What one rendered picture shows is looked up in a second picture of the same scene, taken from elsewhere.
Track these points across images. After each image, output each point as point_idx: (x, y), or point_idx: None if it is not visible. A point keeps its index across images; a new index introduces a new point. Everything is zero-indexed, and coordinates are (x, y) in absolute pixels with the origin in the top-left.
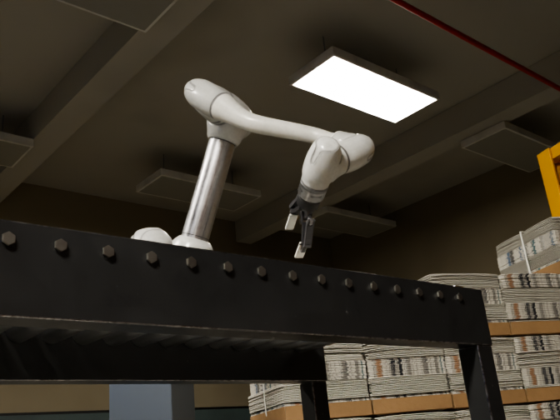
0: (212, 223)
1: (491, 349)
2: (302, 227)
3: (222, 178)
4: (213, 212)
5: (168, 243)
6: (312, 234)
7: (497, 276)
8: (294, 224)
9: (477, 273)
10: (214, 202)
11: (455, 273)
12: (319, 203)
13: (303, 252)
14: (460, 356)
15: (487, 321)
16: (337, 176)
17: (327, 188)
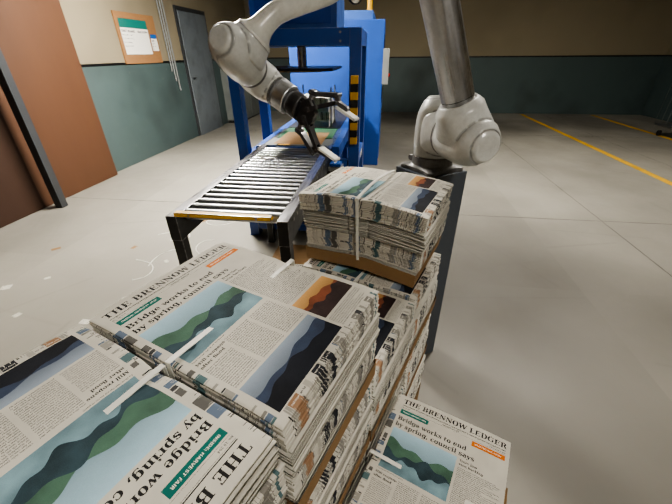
0: (441, 85)
1: (173, 241)
2: (314, 131)
3: (425, 23)
4: (436, 71)
5: (419, 115)
6: (304, 143)
7: (90, 323)
8: (346, 116)
9: (137, 290)
10: (432, 58)
11: (182, 264)
12: (286, 112)
13: (325, 157)
14: (188, 238)
15: (169, 230)
16: (251, 94)
17: (268, 102)
